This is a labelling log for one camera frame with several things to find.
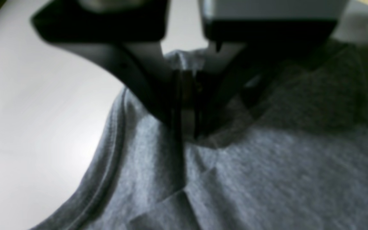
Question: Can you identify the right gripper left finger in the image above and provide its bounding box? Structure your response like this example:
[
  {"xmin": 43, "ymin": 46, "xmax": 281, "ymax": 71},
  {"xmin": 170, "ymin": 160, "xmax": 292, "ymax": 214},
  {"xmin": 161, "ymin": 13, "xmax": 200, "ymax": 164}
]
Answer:
[{"xmin": 31, "ymin": 0, "xmax": 180, "ymax": 127}]

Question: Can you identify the grey T-shirt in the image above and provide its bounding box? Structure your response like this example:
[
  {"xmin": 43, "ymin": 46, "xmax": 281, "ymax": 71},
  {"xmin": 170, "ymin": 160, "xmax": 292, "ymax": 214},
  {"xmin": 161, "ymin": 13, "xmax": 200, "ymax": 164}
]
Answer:
[{"xmin": 33, "ymin": 40, "xmax": 368, "ymax": 230}]

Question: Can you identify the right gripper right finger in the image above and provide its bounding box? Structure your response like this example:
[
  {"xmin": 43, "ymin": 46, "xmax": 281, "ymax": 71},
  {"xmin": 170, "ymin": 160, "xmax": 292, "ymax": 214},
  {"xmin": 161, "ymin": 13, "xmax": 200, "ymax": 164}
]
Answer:
[{"xmin": 193, "ymin": 0, "xmax": 348, "ymax": 137}]

